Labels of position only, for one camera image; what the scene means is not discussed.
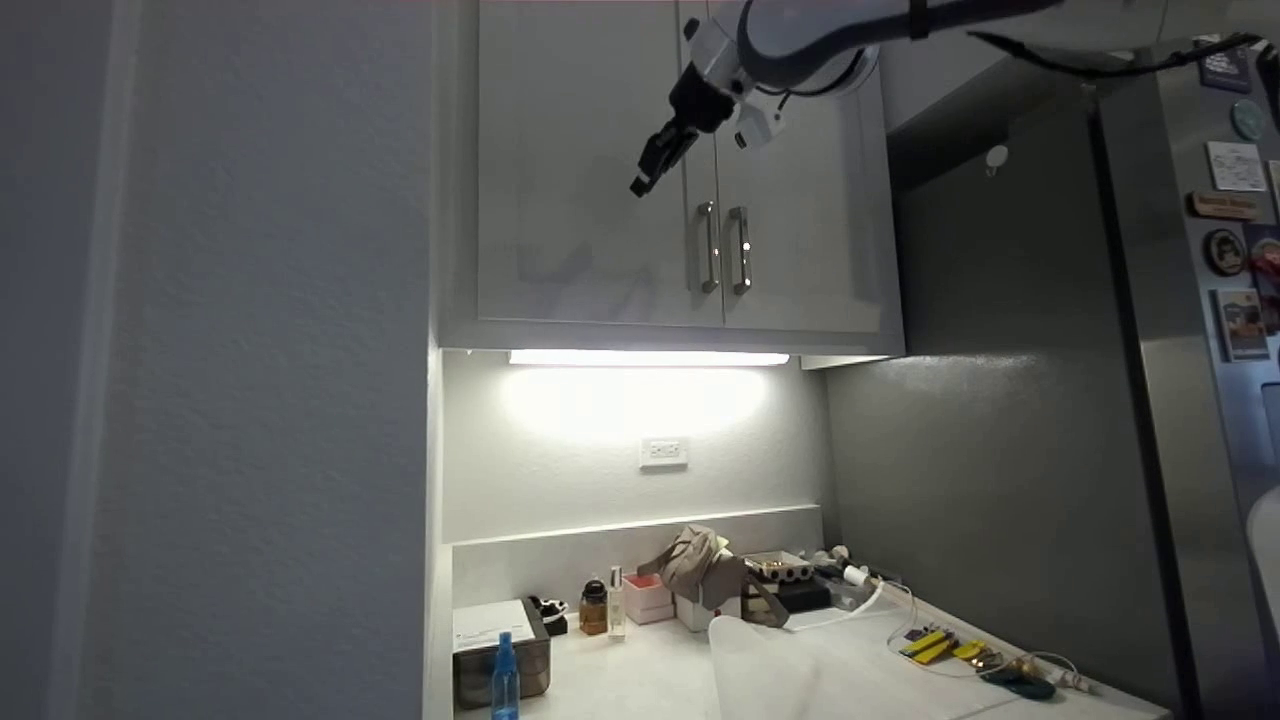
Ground refrigerator door handle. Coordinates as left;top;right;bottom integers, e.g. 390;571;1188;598
725;201;762;298

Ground white sheet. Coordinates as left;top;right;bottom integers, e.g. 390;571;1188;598
705;598;996;720

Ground stainless steel refrigerator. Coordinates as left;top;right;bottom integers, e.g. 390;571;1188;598
812;33;1280;720

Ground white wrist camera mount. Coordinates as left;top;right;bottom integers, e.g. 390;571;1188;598
732;86;788;154

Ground slim white bottle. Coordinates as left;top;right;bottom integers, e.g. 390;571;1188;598
603;565;630;645

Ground round dark magnet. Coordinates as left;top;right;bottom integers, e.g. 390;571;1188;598
1201;222;1253;280

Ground white cable with plug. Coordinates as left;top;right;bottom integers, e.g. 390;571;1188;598
829;541;923;621

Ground small amber bottle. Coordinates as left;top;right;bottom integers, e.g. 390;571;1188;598
577;577;615;640

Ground silver cabinet door handle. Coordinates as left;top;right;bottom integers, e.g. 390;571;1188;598
688;196;725;298

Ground white wall cabinet frame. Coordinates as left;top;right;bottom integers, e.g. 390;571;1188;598
432;0;913;360

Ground round pale magnet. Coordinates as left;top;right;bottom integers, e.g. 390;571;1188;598
1228;91;1272;142

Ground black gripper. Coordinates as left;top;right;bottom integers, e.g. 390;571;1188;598
630;61;741;203

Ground white wall outlet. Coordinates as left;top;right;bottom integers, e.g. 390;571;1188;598
635;431;697;477

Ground blue plastic bottle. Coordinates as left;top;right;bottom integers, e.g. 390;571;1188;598
487;627;523;720

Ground yellow handled pliers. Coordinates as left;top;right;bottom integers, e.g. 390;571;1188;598
901;623;964;666

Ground blue white magnet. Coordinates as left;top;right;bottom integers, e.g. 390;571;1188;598
1191;42;1256;97

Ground under-cabinet light strip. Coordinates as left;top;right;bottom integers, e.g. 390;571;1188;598
506;348;798;371

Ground Los Angeles poster magnet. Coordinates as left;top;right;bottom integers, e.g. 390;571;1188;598
1209;283;1277;363

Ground red pink fridge magnet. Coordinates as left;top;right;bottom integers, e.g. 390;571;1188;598
1243;220;1280;338

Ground brown bar magnet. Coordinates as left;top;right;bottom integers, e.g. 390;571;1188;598
1185;191;1277;229

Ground black box with holes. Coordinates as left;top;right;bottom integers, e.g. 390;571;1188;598
749;548;839;621

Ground white square magnet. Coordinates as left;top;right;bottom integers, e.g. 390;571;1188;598
1206;134;1272;201

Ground pink box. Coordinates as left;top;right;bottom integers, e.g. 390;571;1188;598
619;569;680;627

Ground brown crumpled cloth pile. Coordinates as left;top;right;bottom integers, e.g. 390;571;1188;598
662;525;753;621

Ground dark metal box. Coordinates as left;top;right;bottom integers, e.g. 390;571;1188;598
447;595;557;712

